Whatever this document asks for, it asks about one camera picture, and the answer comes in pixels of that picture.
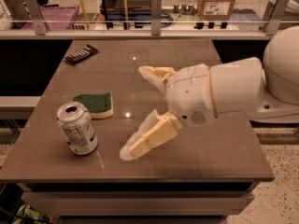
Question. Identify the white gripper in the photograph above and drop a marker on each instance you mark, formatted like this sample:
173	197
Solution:
189	97

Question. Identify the silver green 7up can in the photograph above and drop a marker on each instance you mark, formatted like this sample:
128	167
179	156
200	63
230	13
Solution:
76	123

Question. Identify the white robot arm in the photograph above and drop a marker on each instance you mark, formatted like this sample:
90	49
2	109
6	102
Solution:
264	90

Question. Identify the green yellow sponge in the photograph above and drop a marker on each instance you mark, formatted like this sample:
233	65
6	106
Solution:
100	106

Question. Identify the cardboard box with label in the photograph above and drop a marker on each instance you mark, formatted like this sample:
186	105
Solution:
215	9

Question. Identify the purple plastic crate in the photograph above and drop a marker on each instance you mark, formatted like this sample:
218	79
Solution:
59	18

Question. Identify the middle metal railing post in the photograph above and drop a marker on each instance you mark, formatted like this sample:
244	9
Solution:
156	13

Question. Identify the metal railing post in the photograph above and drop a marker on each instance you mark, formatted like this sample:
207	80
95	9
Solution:
40	26
156	13
273	20

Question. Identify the yellow broom handle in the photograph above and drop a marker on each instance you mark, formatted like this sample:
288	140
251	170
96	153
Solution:
84	14

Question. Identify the right metal railing post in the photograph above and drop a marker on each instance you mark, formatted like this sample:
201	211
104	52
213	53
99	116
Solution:
273	20

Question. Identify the left metal railing post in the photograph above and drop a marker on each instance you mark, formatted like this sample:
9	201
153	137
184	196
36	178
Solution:
40	26

